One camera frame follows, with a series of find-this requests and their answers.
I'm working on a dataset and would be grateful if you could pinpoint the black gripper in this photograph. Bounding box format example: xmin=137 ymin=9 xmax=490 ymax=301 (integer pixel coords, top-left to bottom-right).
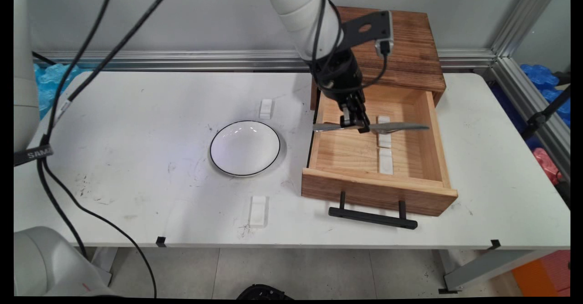
xmin=312 ymin=50 xmax=371 ymax=134

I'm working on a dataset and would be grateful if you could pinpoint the silver table knife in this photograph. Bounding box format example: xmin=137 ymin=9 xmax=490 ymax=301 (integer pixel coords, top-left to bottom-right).
xmin=313 ymin=121 xmax=430 ymax=134

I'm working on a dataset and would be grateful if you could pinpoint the light wooden drawer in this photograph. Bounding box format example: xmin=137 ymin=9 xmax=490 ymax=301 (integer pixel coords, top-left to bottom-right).
xmin=301 ymin=79 xmax=459 ymax=217

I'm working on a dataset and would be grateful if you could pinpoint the dark wooden drawer cabinet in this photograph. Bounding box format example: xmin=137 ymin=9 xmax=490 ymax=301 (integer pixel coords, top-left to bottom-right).
xmin=310 ymin=5 xmax=447 ymax=111

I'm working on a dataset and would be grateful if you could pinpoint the white plate with black rim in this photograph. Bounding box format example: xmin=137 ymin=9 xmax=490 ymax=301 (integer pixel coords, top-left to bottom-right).
xmin=209 ymin=120 xmax=281 ymax=178

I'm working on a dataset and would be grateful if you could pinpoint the black tripod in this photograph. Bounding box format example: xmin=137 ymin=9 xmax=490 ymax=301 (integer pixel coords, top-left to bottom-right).
xmin=521 ymin=73 xmax=571 ymax=141

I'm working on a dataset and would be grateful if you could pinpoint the blue foam padding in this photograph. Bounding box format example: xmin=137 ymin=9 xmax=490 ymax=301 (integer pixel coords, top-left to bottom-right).
xmin=33 ymin=62 xmax=86 ymax=119
xmin=520 ymin=64 xmax=571 ymax=128

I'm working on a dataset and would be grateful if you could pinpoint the red foam padding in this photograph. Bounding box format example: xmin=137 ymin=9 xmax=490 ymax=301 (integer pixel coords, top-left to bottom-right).
xmin=532 ymin=147 xmax=564 ymax=186

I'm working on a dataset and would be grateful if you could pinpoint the grey table leg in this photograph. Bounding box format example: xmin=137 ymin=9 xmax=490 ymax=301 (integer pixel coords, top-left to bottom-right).
xmin=438 ymin=249 xmax=557 ymax=295
xmin=90 ymin=247 xmax=120 ymax=287

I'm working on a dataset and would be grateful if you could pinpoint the orange box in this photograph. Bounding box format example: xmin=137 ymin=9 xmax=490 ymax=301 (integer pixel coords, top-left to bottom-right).
xmin=511 ymin=249 xmax=571 ymax=297

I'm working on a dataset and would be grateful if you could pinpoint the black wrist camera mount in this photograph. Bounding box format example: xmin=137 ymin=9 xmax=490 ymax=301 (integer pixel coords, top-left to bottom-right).
xmin=339 ymin=10 xmax=395 ymax=59

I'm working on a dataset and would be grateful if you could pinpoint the black drawer handle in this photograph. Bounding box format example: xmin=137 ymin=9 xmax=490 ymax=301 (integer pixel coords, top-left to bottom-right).
xmin=328 ymin=191 xmax=419 ymax=231

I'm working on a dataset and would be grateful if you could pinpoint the aluminium frame rail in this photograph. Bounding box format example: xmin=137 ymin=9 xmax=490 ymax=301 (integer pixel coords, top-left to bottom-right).
xmin=32 ymin=49 xmax=498 ymax=73
xmin=484 ymin=57 xmax=571 ymax=179

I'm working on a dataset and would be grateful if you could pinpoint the aluminium frame post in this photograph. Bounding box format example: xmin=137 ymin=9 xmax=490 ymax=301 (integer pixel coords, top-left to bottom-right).
xmin=490 ymin=0 xmax=563 ymax=59

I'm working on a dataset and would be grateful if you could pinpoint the black device with cables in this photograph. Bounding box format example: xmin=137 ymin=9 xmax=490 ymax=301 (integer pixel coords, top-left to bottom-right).
xmin=236 ymin=283 xmax=295 ymax=300

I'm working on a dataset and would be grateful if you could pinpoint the black strap with white lettering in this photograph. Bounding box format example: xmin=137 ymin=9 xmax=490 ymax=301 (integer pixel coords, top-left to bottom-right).
xmin=14 ymin=144 xmax=55 ymax=167

